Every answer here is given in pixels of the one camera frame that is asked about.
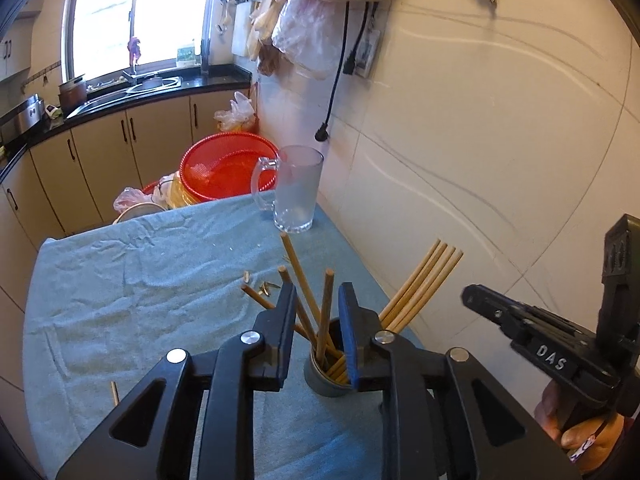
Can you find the bunch of wooden chopsticks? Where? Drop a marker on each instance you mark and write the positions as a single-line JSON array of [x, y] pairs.
[[327, 300]]

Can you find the lone wooden chopstick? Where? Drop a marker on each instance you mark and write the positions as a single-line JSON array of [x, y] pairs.
[[115, 394]]

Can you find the red plastic basket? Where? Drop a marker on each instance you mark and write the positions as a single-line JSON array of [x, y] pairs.
[[225, 160]]

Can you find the steel kitchen sink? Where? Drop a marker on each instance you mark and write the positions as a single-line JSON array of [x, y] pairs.
[[145, 84]]

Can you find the yellow plastic basket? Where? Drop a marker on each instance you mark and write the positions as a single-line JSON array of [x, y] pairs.
[[182, 190]]

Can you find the clear plastic bag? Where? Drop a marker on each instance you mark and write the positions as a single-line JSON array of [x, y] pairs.
[[237, 112]]

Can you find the black chopstick holder cup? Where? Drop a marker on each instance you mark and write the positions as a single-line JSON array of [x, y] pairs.
[[325, 385]]

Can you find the blue-grey towel cloth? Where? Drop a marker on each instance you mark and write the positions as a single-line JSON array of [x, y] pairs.
[[150, 285]]

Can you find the white bucket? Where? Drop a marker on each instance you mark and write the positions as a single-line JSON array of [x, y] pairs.
[[140, 211]]

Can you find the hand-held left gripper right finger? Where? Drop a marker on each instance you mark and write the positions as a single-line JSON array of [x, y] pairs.
[[347, 345]]

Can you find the white wall socket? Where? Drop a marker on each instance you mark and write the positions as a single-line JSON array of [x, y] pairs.
[[367, 52]]

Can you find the hanging translucent plastic bag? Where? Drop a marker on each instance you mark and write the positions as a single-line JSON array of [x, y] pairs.
[[307, 35]]

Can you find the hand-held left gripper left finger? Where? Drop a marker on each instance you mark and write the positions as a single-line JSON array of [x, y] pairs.
[[287, 337]]

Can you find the crumpled pink plastic bag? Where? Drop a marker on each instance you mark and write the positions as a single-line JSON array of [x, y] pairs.
[[135, 196]]

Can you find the beige wall cabinet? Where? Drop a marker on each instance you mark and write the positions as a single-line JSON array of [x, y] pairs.
[[12, 55]]

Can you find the steel cooking pot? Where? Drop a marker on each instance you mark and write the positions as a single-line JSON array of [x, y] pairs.
[[31, 112]]

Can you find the white cutting board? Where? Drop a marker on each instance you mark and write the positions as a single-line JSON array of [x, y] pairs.
[[242, 30]]

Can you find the black kitchen countertop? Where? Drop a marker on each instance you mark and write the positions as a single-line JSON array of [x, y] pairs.
[[210, 80]]

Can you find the beige kitchen cabinets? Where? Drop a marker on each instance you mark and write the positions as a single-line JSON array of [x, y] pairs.
[[100, 160]]

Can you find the clear glass mug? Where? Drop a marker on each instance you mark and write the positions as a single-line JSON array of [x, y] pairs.
[[297, 195]]

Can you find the brown cooking pot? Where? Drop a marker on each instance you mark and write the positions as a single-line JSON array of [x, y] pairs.
[[72, 94]]

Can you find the person's right hand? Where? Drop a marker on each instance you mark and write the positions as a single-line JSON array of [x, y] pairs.
[[590, 440]]

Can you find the kitchen window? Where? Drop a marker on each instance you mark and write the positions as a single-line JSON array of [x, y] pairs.
[[135, 5]]

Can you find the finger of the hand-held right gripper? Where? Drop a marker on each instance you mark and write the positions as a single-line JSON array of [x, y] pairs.
[[492, 307]]

